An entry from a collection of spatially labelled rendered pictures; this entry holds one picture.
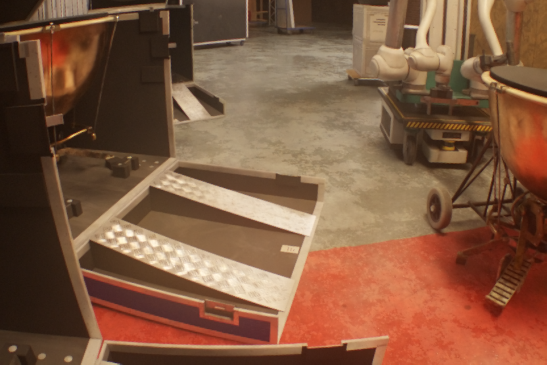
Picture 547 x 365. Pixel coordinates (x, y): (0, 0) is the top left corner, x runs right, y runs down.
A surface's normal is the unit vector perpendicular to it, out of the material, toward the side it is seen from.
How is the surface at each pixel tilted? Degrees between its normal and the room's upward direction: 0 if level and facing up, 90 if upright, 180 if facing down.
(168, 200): 90
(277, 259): 2
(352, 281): 0
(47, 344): 0
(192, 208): 90
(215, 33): 90
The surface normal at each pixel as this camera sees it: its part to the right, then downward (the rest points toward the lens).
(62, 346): 0.00, -0.93
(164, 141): -0.23, 0.36
